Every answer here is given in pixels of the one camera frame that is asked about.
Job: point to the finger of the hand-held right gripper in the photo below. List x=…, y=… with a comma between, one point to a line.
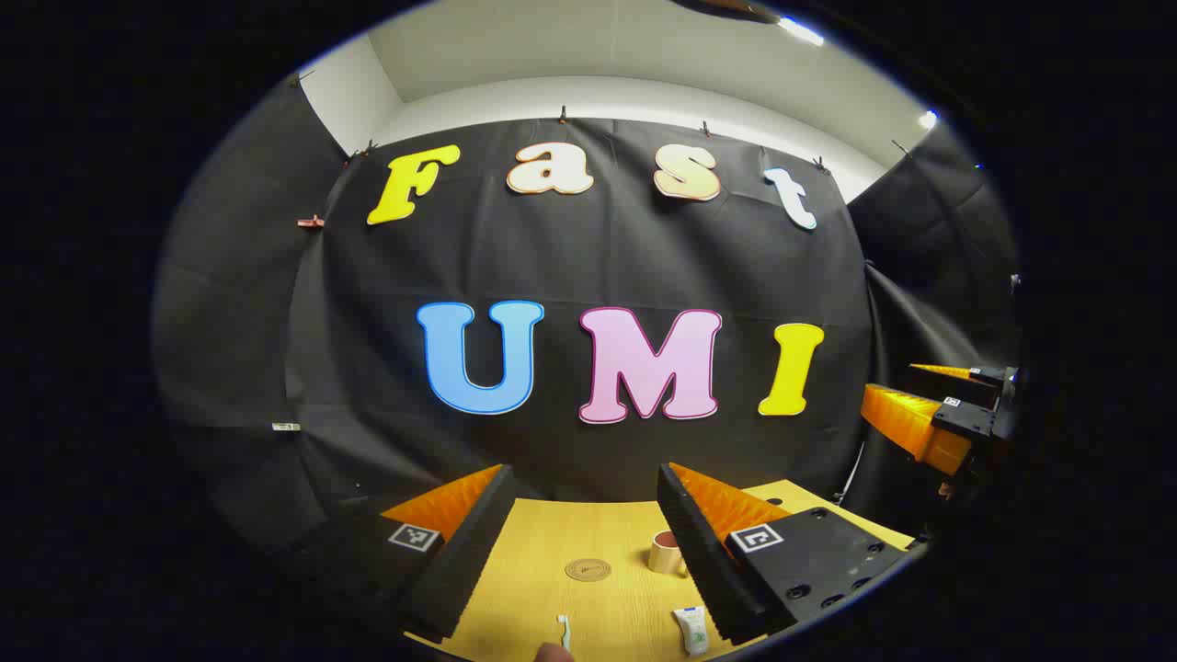
x=906, y=423
x=961, y=382

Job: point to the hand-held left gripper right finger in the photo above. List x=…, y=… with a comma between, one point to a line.
x=699, y=552

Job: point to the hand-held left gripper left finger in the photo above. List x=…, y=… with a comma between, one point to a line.
x=469, y=552

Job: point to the beige cup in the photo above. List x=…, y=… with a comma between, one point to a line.
x=664, y=556

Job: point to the white toothpaste tube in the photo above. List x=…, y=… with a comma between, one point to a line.
x=692, y=630

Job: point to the round brown coaster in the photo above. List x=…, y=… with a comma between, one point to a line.
x=588, y=570

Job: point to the white toothbrush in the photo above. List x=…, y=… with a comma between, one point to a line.
x=565, y=633

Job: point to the wooden desktop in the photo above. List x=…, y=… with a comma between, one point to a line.
x=588, y=611

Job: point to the ceiling light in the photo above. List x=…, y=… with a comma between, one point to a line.
x=800, y=30
x=927, y=119

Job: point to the black backdrop cloth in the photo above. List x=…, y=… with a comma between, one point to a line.
x=588, y=267

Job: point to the pink clip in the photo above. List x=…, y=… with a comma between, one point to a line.
x=311, y=222

